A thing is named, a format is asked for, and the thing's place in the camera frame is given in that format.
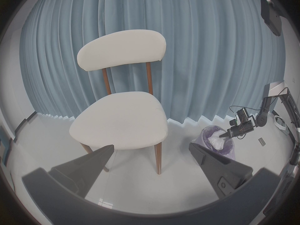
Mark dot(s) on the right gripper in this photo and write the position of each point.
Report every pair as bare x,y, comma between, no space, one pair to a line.
240,130

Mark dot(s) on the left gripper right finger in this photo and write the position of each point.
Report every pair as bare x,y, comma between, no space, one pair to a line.
222,170

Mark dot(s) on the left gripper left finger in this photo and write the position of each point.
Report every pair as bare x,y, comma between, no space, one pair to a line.
79,170

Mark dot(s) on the white paper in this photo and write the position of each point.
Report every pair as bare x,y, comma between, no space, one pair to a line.
216,142

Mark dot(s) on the purple plastic bag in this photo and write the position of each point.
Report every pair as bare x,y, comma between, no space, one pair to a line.
206,131

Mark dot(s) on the white oval object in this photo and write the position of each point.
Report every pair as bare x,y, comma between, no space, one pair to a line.
280,125

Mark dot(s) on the white cushioned wooden chair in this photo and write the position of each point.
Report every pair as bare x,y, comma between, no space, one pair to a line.
121,121

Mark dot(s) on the pale blue curtain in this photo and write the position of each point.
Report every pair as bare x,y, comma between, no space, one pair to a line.
187,43

